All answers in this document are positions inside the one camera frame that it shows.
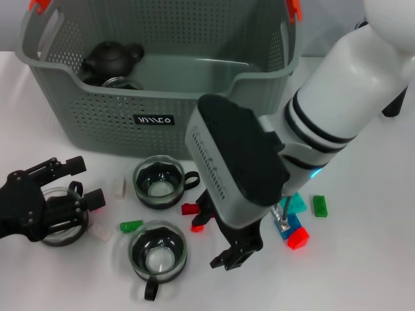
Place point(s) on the blue square plate brick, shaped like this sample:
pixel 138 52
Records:
pixel 294 222

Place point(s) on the green flat toy brick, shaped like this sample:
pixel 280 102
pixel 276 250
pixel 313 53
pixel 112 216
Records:
pixel 320 205

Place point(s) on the green sloped toy brick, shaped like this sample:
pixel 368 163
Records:
pixel 129 226

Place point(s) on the dark red curved brick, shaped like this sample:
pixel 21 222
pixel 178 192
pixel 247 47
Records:
pixel 188 209

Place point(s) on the grey perforated storage basket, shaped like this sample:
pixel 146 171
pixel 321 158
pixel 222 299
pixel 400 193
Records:
pixel 97 123

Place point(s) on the small red wedge brick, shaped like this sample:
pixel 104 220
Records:
pixel 197 228

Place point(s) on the teal square plate brick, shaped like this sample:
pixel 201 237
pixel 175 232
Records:
pixel 298 202

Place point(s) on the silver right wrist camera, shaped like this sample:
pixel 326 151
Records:
pixel 240 155

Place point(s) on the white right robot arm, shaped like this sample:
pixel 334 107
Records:
pixel 350 74

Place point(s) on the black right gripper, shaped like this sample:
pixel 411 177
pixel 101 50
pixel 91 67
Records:
pixel 243 238

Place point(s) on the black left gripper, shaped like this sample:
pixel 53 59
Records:
pixel 22 207

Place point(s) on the black clay teapot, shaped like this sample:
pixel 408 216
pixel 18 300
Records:
pixel 110 60

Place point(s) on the large orange-red sloped brick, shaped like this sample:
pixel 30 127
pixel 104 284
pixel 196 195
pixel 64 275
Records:
pixel 298 239

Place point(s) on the white flat toy brick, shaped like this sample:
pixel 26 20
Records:
pixel 100 232

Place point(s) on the glass teacup with black sleeve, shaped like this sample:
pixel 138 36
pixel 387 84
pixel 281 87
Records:
pixel 61 242
pixel 121 82
pixel 159 189
pixel 159 259

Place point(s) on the white thick toy brick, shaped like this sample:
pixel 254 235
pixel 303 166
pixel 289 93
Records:
pixel 120 189

